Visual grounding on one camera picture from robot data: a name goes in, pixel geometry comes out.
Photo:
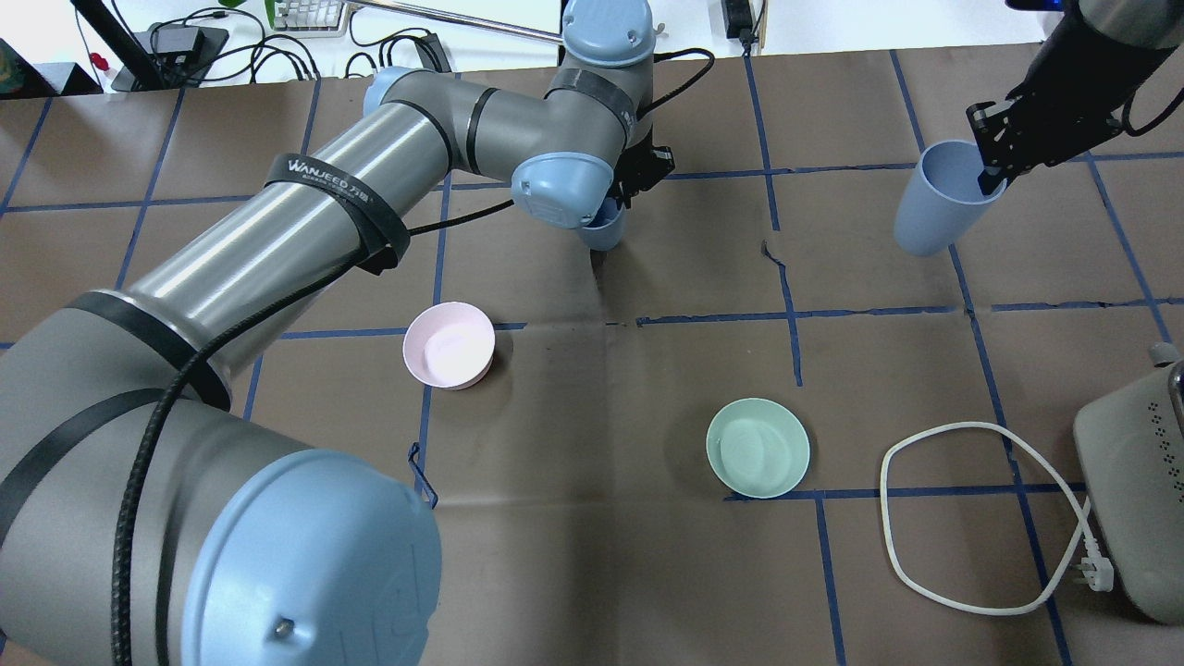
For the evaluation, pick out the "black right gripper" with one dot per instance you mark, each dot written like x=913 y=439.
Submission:
x=1064 y=81

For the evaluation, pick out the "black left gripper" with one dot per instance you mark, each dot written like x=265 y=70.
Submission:
x=645 y=167

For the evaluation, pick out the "blue cup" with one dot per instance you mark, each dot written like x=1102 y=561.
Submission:
x=607 y=227
x=943 y=198

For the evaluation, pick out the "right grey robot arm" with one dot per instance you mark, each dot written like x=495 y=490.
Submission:
x=1077 y=91

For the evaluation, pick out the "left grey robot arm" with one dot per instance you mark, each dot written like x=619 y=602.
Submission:
x=146 y=524

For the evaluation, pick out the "pink bowl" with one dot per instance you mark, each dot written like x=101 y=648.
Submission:
x=449 y=346

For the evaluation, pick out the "metal rod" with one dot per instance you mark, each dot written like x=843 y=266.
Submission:
x=448 y=17

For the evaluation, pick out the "brown paper table cover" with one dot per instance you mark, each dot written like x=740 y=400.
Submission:
x=581 y=522

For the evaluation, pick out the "green bowl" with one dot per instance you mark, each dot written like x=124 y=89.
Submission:
x=758 y=448

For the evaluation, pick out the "grey appliance box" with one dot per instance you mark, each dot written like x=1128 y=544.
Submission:
x=1131 y=455

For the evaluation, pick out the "black power adapter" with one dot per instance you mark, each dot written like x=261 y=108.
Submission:
x=172 y=41

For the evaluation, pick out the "black monitor stand base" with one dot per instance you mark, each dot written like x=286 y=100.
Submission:
x=190 y=71

